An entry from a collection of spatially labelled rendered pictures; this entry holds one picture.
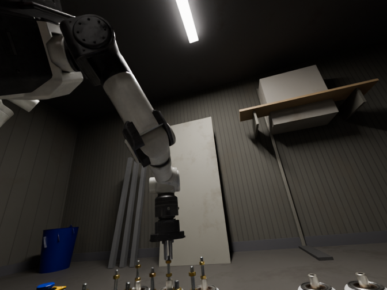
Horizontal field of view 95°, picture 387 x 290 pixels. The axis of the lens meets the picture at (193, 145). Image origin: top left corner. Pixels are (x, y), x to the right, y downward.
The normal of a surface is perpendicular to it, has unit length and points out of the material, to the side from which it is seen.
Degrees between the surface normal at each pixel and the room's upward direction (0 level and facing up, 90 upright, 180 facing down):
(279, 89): 90
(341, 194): 90
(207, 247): 80
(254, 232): 90
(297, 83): 90
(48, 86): 133
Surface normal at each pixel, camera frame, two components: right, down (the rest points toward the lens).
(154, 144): 0.44, 0.06
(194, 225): -0.28, -0.51
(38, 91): 0.50, 0.36
